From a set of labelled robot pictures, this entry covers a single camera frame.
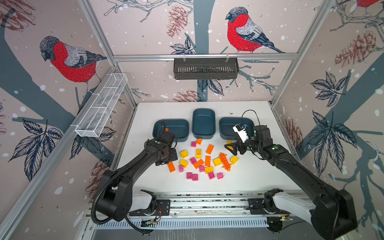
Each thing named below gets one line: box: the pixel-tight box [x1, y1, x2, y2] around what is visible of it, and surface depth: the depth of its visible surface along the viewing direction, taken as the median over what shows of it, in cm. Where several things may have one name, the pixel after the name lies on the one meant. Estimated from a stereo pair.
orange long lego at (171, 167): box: [167, 161, 176, 173], surface depth 88 cm
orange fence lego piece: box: [219, 152, 232, 172], surface depth 90 cm
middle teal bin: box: [191, 108, 216, 140], surface depth 109 cm
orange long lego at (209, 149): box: [206, 144, 214, 155], surface depth 97 cm
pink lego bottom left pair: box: [192, 173, 199, 181], surface depth 85 cm
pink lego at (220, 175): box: [217, 172, 224, 180], surface depth 85 cm
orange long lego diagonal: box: [193, 159, 205, 170], surface depth 90 cm
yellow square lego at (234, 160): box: [230, 155, 239, 165], surface depth 91 cm
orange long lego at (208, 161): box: [205, 155, 212, 167], surface depth 92 cm
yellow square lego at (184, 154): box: [180, 150, 189, 159], surface depth 94 cm
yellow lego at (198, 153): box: [195, 149, 202, 159], surface depth 94 cm
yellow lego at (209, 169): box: [205, 166, 214, 174], surface depth 87 cm
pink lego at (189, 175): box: [186, 172, 193, 180], surface depth 85 cm
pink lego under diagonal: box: [199, 165, 205, 173], surface depth 87 cm
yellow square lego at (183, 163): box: [179, 159, 188, 168], surface depth 89 cm
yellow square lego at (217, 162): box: [213, 158, 222, 167], surface depth 89 cm
